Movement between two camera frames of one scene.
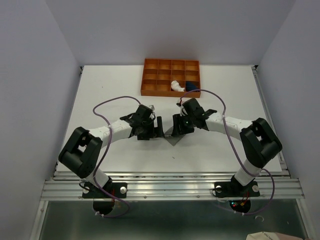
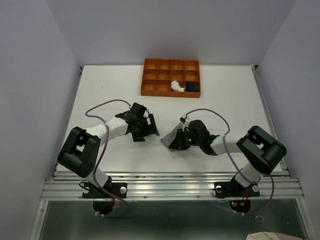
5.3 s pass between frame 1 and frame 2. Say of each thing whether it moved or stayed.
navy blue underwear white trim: stayed
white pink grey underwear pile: stayed
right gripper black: moved
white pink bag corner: stayed
